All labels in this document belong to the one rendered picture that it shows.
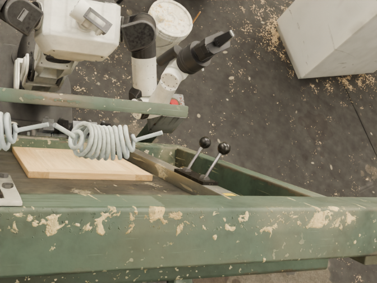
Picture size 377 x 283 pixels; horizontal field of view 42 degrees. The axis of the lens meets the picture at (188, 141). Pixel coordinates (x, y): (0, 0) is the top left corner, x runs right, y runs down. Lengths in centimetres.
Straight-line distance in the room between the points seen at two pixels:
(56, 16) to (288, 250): 110
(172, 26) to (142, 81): 145
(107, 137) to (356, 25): 294
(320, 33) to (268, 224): 308
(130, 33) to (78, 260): 111
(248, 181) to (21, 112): 158
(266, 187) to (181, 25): 193
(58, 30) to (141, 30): 28
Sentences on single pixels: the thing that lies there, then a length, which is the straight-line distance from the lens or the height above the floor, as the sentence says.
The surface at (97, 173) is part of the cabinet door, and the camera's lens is 147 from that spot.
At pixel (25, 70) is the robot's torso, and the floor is 63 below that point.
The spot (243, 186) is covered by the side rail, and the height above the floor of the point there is 136.
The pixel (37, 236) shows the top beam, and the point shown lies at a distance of 73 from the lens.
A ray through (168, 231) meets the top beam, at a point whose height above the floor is 193.
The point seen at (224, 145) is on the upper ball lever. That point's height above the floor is 156.
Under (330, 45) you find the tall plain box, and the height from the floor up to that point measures 45.
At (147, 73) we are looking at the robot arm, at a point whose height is 124.
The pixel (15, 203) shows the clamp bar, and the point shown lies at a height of 195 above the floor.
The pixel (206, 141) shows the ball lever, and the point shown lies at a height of 146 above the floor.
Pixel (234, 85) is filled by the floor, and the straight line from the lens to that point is 366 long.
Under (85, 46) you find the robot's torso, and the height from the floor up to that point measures 129.
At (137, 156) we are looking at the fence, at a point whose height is 106.
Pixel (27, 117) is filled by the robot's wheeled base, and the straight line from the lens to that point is 279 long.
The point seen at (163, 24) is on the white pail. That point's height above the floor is 36.
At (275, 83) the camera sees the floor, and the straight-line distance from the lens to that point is 390.
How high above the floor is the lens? 263
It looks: 54 degrees down
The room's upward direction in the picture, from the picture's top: 45 degrees clockwise
